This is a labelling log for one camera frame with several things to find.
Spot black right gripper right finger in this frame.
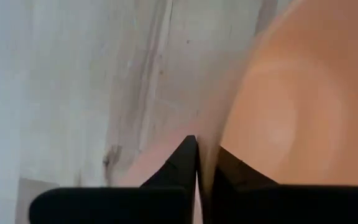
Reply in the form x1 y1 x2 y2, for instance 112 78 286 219
211 146 358 224

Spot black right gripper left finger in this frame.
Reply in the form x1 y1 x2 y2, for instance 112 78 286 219
29 134 198 224

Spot pale peach translucent bowl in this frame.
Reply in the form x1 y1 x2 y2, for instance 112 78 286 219
113 0 358 224

